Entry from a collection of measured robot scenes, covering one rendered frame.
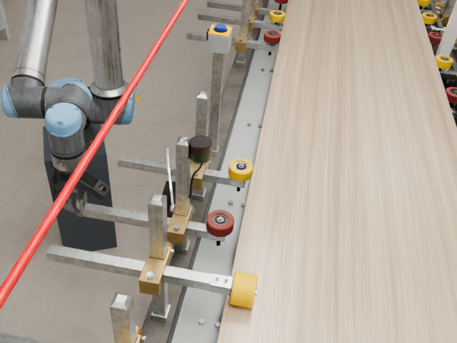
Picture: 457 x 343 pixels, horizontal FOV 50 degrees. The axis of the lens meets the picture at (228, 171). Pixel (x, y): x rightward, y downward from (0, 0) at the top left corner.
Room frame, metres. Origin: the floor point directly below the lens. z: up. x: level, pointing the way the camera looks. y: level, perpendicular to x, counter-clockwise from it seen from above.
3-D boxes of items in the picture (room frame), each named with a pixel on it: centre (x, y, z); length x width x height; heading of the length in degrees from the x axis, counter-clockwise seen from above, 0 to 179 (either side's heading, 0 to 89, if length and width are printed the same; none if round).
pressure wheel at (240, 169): (1.23, -0.04, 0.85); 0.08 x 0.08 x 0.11
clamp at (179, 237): (1.02, 0.13, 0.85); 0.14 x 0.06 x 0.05; 174
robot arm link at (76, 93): (1.15, 0.46, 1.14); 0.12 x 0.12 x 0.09; 6
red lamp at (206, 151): (1.03, 0.08, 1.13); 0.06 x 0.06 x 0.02
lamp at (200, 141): (1.03, 0.08, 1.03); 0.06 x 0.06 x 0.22; 84
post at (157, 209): (0.79, 0.15, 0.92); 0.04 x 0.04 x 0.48; 84
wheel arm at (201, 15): (2.50, 0.02, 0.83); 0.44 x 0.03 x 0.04; 84
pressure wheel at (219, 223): (0.99, 0.01, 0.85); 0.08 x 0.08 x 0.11
